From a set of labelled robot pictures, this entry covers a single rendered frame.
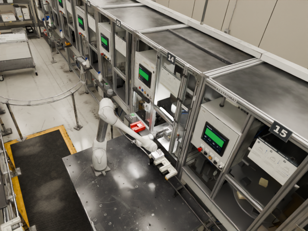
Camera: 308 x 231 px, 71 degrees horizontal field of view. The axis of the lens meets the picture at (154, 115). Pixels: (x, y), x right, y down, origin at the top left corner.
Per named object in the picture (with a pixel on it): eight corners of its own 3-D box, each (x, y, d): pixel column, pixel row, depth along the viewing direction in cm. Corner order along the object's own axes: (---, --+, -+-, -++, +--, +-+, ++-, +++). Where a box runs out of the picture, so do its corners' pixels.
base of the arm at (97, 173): (97, 179, 246) (97, 176, 243) (90, 165, 260) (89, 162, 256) (112, 172, 255) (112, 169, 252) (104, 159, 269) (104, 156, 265)
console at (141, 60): (132, 85, 277) (133, 51, 248) (151, 80, 291) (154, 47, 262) (150, 103, 251) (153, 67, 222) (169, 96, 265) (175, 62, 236)
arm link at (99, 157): (92, 171, 247) (91, 159, 233) (92, 159, 261) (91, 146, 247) (107, 169, 251) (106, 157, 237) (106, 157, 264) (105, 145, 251)
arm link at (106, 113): (118, 120, 215) (117, 112, 225) (105, 110, 204) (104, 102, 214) (109, 128, 219) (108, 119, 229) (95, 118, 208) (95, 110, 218)
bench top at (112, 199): (62, 160, 267) (61, 157, 265) (136, 131, 318) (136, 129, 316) (118, 287, 176) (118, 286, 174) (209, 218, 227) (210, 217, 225)
